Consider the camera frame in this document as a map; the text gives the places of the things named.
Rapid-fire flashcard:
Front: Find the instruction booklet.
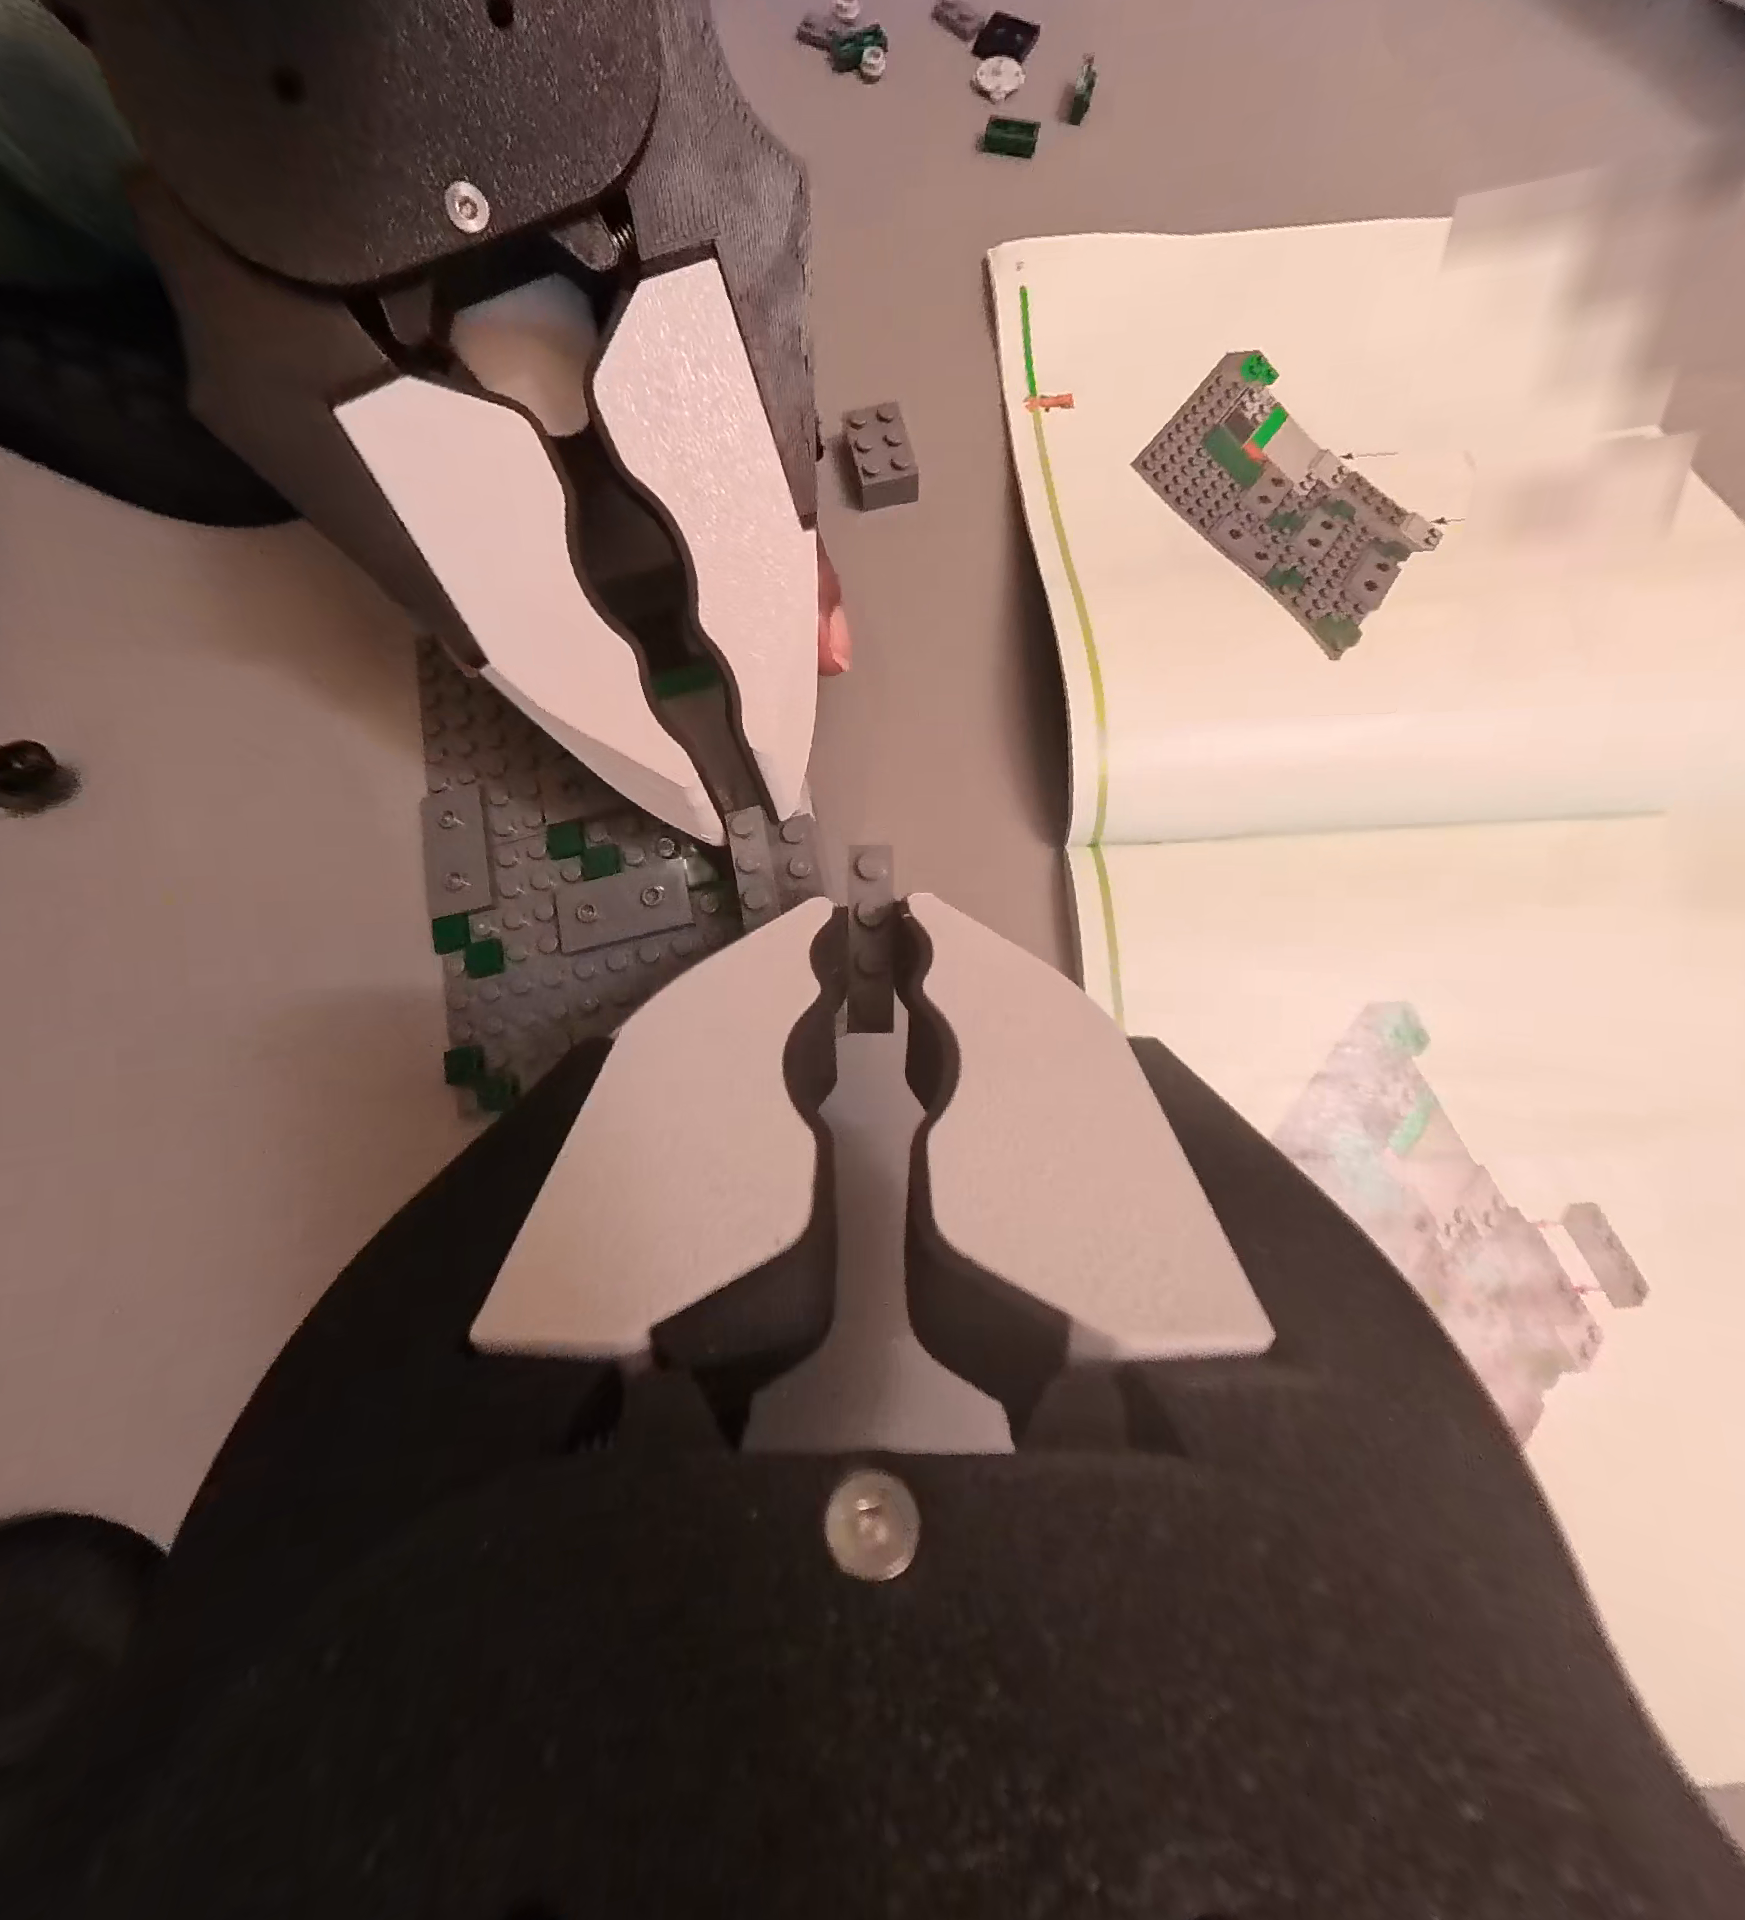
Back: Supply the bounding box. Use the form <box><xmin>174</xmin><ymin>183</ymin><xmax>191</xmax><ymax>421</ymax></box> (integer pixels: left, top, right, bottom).
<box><xmin>984</xmin><ymin>216</ymin><xmax>1745</xmax><ymax>1788</ymax></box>

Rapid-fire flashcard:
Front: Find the blue grey brick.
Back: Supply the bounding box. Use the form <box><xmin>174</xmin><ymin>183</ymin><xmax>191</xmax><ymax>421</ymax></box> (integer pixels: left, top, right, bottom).
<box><xmin>838</xmin><ymin>402</ymin><xmax>922</xmax><ymax>512</ymax></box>

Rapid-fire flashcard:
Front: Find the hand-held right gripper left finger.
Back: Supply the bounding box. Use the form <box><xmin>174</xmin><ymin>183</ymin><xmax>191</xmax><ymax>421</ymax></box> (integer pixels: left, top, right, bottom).
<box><xmin>467</xmin><ymin>895</ymin><xmax>837</xmax><ymax>1453</ymax></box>

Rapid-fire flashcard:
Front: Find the small dark brick piece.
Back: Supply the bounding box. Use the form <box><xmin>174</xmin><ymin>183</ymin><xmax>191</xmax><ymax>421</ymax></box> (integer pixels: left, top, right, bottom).
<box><xmin>797</xmin><ymin>0</ymin><xmax>893</xmax><ymax>78</ymax></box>

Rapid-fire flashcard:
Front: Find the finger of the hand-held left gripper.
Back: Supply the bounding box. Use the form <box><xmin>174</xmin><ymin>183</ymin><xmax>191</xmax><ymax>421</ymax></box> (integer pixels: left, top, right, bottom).
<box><xmin>591</xmin><ymin>258</ymin><xmax>825</xmax><ymax>823</ymax></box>
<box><xmin>329</xmin><ymin>372</ymin><xmax>734</xmax><ymax>846</ymax></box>

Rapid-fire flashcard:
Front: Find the person's left forearm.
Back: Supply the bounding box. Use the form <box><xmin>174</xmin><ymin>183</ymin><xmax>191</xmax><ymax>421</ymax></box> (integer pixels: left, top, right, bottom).
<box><xmin>0</xmin><ymin>0</ymin><xmax>147</xmax><ymax>289</ymax></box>

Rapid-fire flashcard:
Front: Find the grey brick baseplate build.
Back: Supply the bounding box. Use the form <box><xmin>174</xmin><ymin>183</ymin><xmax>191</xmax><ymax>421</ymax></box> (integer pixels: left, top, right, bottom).
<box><xmin>414</xmin><ymin>630</ymin><xmax>832</xmax><ymax>1121</ymax></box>

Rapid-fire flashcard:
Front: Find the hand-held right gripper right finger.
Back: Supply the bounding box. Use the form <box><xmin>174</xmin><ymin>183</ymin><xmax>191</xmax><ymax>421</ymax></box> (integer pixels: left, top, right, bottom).
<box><xmin>902</xmin><ymin>892</ymin><xmax>1280</xmax><ymax>1453</ymax></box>

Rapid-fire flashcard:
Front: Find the dark grey small brick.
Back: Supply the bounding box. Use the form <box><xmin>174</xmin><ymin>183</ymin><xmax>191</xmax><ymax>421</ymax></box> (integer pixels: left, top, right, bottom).
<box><xmin>844</xmin><ymin>842</ymin><xmax>900</xmax><ymax>1038</ymax></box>

